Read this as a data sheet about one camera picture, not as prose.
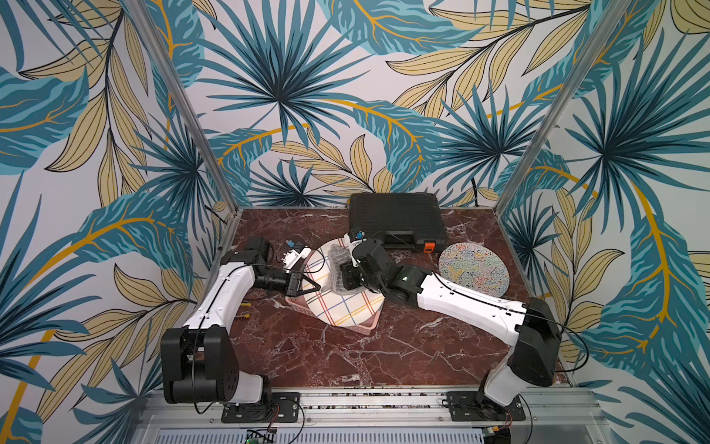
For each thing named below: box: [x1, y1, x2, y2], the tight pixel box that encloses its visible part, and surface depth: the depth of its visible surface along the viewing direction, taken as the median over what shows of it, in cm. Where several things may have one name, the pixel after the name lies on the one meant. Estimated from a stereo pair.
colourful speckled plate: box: [438, 241, 511, 298], surface depth 103 cm
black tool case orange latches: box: [348, 192, 449, 254], surface depth 112 cm
